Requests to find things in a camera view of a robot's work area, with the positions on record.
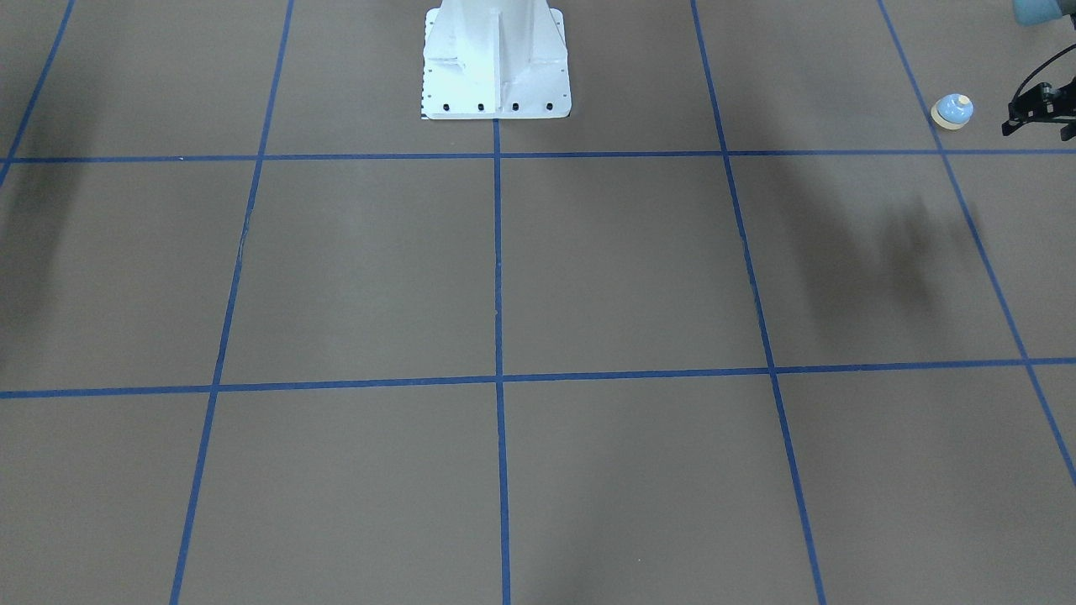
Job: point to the blue wooden call bell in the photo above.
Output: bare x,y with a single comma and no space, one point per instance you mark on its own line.
952,112

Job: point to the white camera mast base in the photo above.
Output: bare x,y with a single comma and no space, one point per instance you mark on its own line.
486,60

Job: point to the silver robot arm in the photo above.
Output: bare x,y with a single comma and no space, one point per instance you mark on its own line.
1029,13

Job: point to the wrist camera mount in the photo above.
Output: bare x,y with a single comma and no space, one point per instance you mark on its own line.
1043,104

